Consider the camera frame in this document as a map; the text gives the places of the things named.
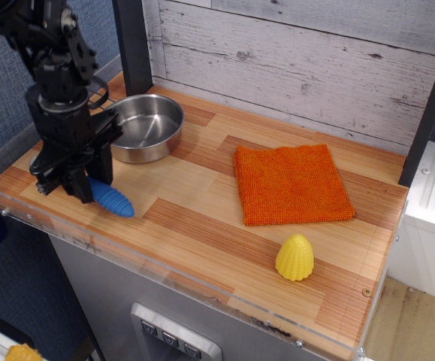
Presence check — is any yellow toy corn piece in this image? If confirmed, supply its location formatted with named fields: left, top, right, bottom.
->
left=275, top=234, right=314, bottom=281

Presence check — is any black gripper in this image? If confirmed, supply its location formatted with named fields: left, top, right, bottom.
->
left=26, top=86, right=122, bottom=204

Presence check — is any dark vertical post right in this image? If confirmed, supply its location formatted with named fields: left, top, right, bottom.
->
left=400, top=26, right=435, bottom=187

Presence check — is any clear acrylic table guard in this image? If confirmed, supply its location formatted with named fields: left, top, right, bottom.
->
left=0, top=177, right=407, bottom=360

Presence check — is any yellow object bottom left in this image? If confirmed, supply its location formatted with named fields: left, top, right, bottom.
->
left=4, top=344, right=44, bottom=361

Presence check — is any dark vertical post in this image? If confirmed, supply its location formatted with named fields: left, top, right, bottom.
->
left=112, top=0, right=153, bottom=96
left=400, top=26, right=435, bottom=187

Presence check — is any silver button control panel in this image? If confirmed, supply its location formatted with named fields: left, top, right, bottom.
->
left=130, top=302, right=222, bottom=360

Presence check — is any dark vertical post left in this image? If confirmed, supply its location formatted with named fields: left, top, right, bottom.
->
left=112, top=0, right=153, bottom=96

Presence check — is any small steel pot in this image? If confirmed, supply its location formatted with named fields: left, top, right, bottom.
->
left=91, top=94, right=185, bottom=164

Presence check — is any blue handled metal spoon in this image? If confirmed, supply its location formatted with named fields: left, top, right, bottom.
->
left=29, top=157, right=136, bottom=219

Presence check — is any orange knitted cloth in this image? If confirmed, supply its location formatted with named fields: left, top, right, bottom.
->
left=233, top=144, right=355, bottom=226

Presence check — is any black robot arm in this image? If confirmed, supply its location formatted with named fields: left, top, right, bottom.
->
left=0, top=1, right=122, bottom=203

